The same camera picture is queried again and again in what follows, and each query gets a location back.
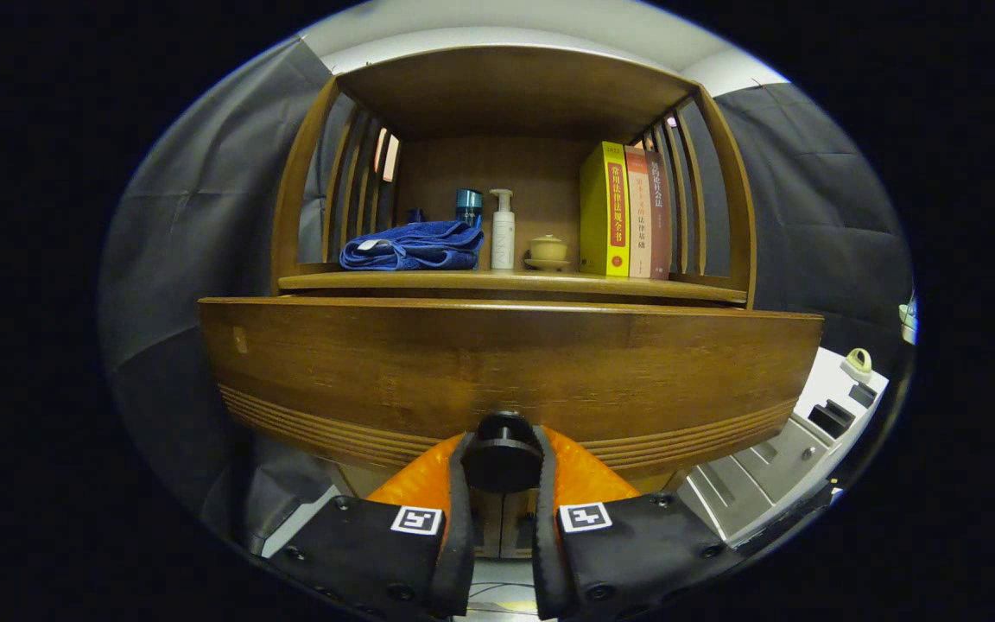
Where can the brown book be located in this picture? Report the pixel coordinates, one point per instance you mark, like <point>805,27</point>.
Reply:
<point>660,216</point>

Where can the pale green tape dispenser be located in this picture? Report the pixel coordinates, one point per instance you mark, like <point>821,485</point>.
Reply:
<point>858,363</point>

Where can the wooden countertop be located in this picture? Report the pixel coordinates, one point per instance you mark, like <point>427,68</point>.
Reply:
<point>515,282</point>

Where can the wooden cabinet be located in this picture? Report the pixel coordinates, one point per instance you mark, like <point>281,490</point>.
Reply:
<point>506,95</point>

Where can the black block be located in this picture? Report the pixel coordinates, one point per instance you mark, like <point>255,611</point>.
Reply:
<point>830,419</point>

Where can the orange and white book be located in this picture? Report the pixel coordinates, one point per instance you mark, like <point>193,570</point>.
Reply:
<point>640,216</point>

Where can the folded blue towel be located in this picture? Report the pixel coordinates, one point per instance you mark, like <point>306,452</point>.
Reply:
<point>420,246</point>

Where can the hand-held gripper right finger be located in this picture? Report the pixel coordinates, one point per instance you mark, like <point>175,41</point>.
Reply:
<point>545,553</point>

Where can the white and green bowl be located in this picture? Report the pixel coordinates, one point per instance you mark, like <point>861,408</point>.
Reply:
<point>907,313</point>

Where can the beige lidded teacup with saucer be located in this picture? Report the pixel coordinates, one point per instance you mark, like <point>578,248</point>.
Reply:
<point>548,250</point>

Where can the teal blue bottle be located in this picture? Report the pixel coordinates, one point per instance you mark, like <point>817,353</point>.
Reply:
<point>468,207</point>

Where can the white block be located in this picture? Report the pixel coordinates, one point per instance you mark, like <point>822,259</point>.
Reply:
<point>909,334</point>

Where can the white pump bottle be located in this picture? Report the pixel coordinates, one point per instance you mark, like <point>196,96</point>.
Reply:
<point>503,238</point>

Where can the yellow book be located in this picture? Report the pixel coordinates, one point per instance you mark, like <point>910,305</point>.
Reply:
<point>605,216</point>

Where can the small white blue-capped bottle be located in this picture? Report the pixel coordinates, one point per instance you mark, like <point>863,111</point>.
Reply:
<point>415,216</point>

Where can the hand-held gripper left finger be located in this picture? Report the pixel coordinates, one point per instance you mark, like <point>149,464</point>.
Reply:
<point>463,544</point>

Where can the small flat black object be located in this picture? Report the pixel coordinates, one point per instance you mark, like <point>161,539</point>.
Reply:
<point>863,396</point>

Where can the white side cabinet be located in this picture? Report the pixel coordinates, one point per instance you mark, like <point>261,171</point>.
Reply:
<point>757,475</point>

